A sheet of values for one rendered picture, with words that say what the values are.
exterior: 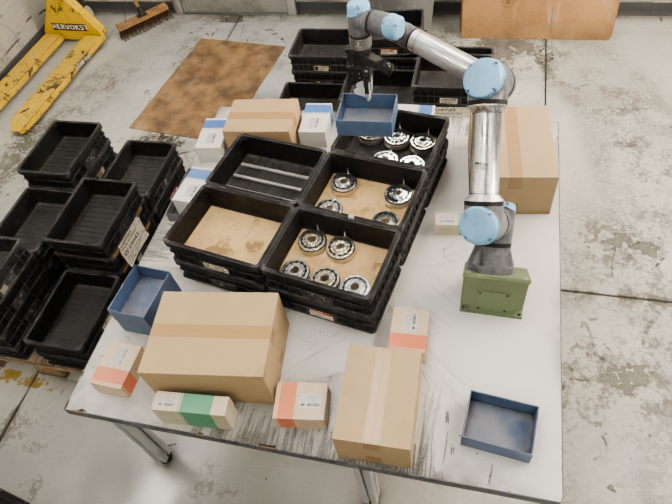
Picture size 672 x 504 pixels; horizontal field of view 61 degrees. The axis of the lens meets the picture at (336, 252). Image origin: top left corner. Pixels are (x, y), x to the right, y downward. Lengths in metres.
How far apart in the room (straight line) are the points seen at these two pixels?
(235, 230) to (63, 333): 1.11
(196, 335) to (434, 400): 0.78
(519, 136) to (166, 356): 1.50
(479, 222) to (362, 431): 0.69
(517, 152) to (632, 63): 2.24
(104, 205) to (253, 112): 0.92
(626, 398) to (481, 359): 0.98
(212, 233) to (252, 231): 0.16
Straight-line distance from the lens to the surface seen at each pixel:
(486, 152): 1.74
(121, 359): 2.10
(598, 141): 3.76
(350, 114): 2.18
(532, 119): 2.42
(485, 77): 1.74
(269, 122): 2.56
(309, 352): 1.99
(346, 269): 1.99
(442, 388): 1.90
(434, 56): 1.98
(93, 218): 3.03
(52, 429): 3.08
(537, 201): 2.28
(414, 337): 1.90
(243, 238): 2.16
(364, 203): 2.18
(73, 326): 2.96
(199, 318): 1.92
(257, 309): 1.87
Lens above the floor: 2.43
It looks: 52 degrees down
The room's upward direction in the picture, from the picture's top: 11 degrees counter-clockwise
